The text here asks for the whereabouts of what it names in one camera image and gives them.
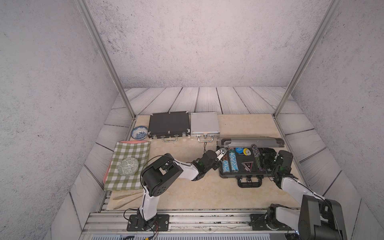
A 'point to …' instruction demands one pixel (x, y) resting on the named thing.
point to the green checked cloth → (114, 181)
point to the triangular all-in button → (248, 165)
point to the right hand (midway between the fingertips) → (260, 148)
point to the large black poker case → (249, 159)
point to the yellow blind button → (246, 152)
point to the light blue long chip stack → (233, 163)
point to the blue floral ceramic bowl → (139, 133)
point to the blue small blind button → (239, 150)
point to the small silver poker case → (204, 125)
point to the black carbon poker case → (169, 126)
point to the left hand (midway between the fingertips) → (222, 155)
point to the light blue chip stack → (226, 166)
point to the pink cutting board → (134, 141)
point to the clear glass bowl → (128, 166)
